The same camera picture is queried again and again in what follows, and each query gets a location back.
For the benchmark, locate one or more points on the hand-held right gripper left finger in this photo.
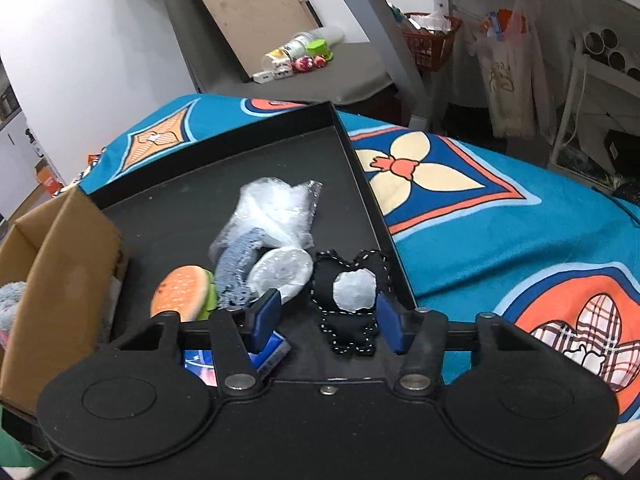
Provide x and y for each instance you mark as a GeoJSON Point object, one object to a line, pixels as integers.
{"type": "Point", "coordinates": [265, 320]}

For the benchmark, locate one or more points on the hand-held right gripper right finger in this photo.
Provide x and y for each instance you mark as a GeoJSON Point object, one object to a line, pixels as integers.
{"type": "Point", "coordinates": [390, 327]}

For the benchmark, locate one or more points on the round white pad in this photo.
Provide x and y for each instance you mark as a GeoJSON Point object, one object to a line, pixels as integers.
{"type": "Point", "coordinates": [280, 270]}

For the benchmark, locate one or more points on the grey-blue knitted sock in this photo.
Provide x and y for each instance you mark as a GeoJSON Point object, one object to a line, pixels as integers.
{"type": "Point", "coordinates": [232, 270]}

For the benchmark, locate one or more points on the black plush toy white patch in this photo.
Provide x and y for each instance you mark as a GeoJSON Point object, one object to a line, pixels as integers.
{"type": "Point", "coordinates": [325, 270]}

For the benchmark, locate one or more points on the burger plush toy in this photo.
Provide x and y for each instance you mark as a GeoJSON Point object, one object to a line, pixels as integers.
{"type": "Point", "coordinates": [182, 285]}

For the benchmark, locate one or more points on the clear plastic bag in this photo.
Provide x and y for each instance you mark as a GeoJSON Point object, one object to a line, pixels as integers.
{"type": "Point", "coordinates": [270, 205]}

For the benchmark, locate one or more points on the black shallow tray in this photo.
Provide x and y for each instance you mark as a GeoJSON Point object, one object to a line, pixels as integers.
{"type": "Point", "coordinates": [200, 200]}

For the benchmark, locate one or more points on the brown cardboard box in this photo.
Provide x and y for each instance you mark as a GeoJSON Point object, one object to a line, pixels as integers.
{"type": "Point", "coordinates": [65, 280]}

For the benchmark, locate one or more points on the grey fluffy plush toy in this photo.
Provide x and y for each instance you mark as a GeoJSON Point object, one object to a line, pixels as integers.
{"type": "Point", "coordinates": [10, 305]}

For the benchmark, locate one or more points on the blue printed packet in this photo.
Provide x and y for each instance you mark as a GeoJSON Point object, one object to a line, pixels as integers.
{"type": "Point", "coordinates": [272, 351]}

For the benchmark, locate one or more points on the printed teal blanket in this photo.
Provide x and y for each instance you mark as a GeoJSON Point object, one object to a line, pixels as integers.
{"type": "Point", "coordinates": [500, 240]}

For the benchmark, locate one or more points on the white charger block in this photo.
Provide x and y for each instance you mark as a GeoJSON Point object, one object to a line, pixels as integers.
{"type": "Point", "coordinates": [263, 77]}

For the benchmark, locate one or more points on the white plug adapter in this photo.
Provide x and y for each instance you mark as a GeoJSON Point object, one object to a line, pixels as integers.
{"type": "Point", "coordinates": [283, 70]}

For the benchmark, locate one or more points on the orange carton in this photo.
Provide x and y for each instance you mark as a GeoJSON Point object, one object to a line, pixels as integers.
{"type": "Point", "coordinates": [50, 182]}

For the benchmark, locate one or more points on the pink round toy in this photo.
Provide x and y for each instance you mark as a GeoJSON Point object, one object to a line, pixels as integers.
{"type": "Point", "coordinates": [320, 61]}
{"type": "Point", "coordinates": [303, 63]}

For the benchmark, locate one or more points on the grey padded bench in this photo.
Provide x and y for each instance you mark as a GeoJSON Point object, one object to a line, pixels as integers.
{"type": "Point", "coordinates": [350, 70]}

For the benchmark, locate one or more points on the hanging translucent plastic bag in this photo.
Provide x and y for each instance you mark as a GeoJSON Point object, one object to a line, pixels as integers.
{"type": "Point", "coordinates": [505, 85]}

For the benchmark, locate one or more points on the green plastic toy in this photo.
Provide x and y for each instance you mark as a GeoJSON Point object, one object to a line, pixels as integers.
{"type": "Point", "coordinates": [317, 49]}

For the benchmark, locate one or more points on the green cloth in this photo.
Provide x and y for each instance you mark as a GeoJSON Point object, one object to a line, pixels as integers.
{"type": "Point", "coordinates": [17, 445]}

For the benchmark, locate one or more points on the orange plastic basket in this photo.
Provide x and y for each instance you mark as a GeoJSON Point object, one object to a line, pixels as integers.
{"type": "Point", "coordinates": [430, 50]}

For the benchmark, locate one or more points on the white metal rack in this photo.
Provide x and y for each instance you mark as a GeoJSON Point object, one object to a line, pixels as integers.
{"type": "Point", "coordinates": [570, 110]}

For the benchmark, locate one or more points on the black box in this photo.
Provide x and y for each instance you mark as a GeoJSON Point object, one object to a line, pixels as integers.
{"type": "Point", "coordinates": [622, 152]}

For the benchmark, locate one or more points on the grey metal table leg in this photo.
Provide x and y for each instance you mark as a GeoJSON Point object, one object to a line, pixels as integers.
{"type": "Point", "coordinates": [385, 35]}

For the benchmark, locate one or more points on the white plastic pipes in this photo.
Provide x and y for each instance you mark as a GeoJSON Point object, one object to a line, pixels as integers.
{"type": "Point", "coordinates": [607, 47]}

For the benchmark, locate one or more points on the brown board with black frame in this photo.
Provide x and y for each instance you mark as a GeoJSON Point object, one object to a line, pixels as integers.
{"type": "Point", "coordinates": [250, 10]}

